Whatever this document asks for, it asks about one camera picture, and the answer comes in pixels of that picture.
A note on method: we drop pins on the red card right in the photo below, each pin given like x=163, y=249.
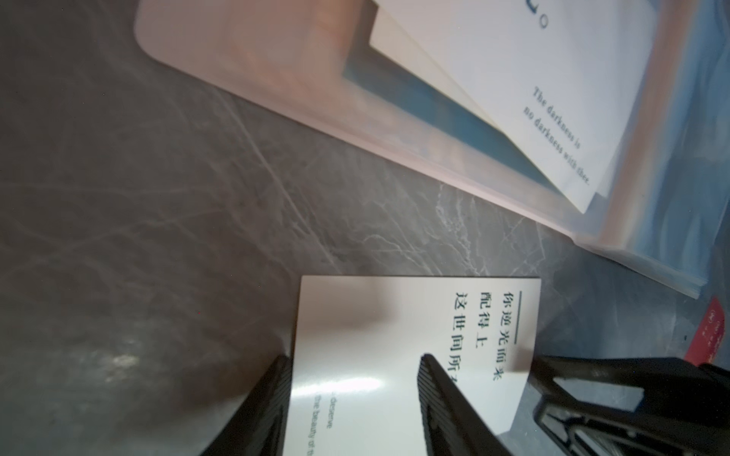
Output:
x=708, y=338

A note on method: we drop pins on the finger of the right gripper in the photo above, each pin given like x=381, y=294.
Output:
x=639, y=406

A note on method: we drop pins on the white card large chinese text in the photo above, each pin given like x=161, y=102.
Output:
x=558, y=78

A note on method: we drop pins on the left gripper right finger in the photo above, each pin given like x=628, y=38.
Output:
x=451, y=425

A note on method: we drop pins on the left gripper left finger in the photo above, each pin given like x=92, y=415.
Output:
x=258, y=426

